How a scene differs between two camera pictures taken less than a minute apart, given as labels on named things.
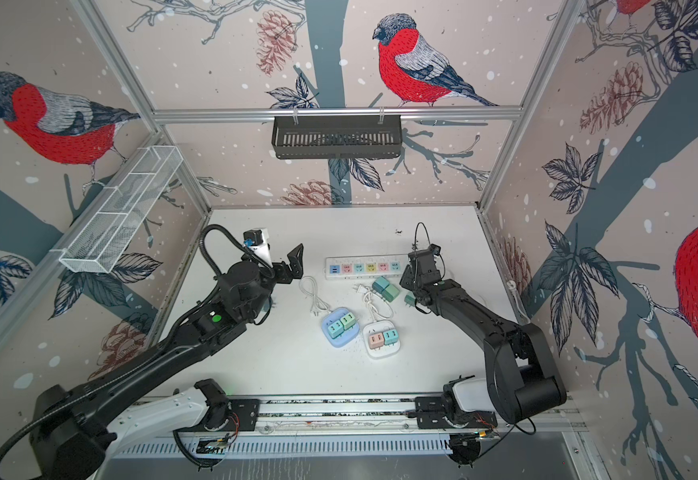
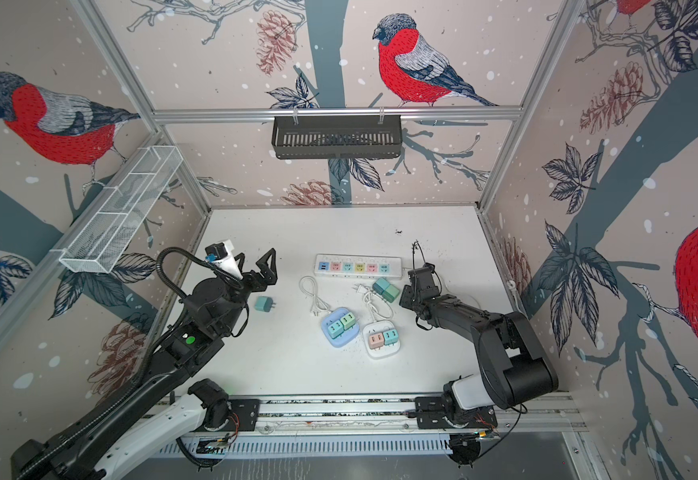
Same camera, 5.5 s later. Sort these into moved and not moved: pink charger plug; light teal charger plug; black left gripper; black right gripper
Moved: black right gripper; black left gripper
Not moved: pink charger plug; light teal charger plug
